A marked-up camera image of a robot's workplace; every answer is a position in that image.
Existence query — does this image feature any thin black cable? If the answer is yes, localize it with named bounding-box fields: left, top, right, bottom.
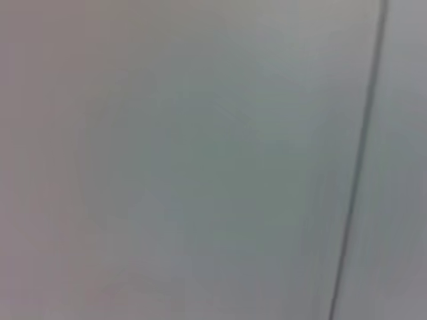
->
left=328, top=0, right=390, bottom=320

